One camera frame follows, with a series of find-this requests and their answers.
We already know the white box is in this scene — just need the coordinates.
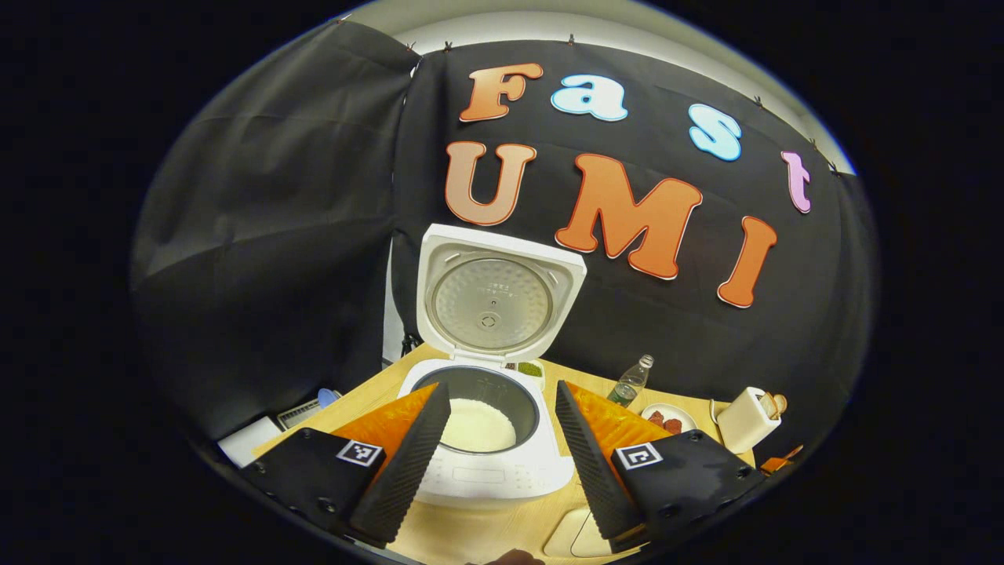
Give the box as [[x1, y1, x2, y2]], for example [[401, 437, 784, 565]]
[[218, 416, 283, 468]]

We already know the white toaster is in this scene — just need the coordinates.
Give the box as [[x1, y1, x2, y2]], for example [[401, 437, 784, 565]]
[[710, 386, 785, 454]]

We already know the white rice cooker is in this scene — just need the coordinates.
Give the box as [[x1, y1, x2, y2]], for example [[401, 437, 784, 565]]
[[396, 224, 587, 511]]

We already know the white divided bean dish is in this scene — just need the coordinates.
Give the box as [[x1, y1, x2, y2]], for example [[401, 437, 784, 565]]
[[506, 359, 546, 389]]

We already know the clear water bottle green label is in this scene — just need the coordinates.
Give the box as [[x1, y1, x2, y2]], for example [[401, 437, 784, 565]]
[[606, 354, 655, 407]]

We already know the white round plate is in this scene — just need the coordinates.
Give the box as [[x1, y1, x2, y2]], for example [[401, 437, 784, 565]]
[[641, 403, 699, 436]]

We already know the grey keyboard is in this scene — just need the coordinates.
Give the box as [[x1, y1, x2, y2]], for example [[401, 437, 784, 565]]
[[277, 399, 322, 430]]

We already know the white rice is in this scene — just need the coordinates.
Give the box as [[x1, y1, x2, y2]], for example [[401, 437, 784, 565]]
[[439, 398, 518, 454]]

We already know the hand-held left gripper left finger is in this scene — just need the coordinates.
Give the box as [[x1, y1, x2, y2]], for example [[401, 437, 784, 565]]
[[235, 382, 453, 550]]

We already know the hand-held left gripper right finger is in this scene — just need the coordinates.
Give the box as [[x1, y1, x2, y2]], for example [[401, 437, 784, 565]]
[[555, 381, 766, 554]]

